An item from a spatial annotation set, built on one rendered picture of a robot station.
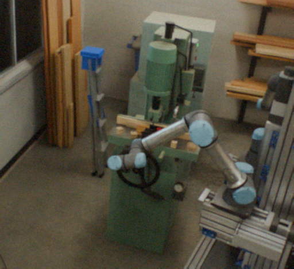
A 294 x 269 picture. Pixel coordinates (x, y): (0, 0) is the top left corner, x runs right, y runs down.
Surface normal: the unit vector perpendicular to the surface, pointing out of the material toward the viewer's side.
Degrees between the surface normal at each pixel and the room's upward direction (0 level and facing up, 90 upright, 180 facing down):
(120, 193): 90
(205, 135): 84
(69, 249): 0
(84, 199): 0
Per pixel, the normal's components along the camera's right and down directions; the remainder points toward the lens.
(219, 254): 0.10, -0.89
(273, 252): -0.45, 0.37
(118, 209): -0.25, 0.42
